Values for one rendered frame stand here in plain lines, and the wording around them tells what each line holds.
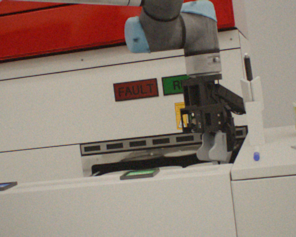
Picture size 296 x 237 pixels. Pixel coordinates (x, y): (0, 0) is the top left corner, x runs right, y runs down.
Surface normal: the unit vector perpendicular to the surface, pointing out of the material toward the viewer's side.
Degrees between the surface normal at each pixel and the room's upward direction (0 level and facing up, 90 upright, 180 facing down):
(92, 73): 90
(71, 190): 90
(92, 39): 90
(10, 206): 90
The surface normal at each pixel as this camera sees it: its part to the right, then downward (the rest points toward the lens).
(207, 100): 0.61, -0.04
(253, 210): -0.21, 0.07
